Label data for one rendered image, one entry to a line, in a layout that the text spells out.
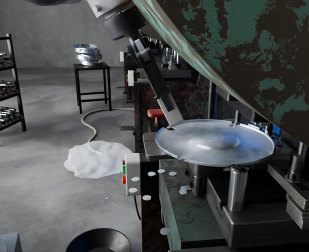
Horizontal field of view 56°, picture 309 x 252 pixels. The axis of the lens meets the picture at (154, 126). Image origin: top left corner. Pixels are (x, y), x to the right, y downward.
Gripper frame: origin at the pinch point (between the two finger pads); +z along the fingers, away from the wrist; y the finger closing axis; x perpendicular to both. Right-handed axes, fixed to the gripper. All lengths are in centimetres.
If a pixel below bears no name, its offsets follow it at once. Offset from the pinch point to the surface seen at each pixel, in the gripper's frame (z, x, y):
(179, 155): 11.6, -2.7, -2.0
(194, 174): 20.3, -1.4, -5.9
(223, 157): 15.8, 5.8, 0.4
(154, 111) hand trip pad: 13.8, -3.4, -42.5
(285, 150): 23.1, 19.8, -1.7
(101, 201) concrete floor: 71, -59, -102
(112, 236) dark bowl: 70, -52, -65
